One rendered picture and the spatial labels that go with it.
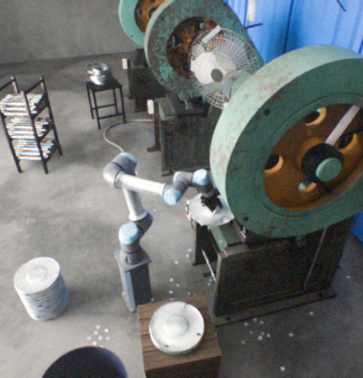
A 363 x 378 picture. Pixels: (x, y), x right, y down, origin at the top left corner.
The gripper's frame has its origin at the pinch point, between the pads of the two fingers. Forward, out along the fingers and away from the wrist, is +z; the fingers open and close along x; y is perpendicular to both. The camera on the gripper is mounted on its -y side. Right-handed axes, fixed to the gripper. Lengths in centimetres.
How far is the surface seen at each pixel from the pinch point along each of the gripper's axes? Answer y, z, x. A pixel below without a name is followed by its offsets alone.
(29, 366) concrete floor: 143, 26, -36
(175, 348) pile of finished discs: 70, 15, 29
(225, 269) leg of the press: 20.7, 22.7, 17.2
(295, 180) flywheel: -18, -35, 39
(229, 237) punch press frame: 6.1, 14.5, 9.2
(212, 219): 7.5, -0.1, 1.4
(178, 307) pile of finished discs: 55, 22, 12
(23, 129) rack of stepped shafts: 41, 14, -249
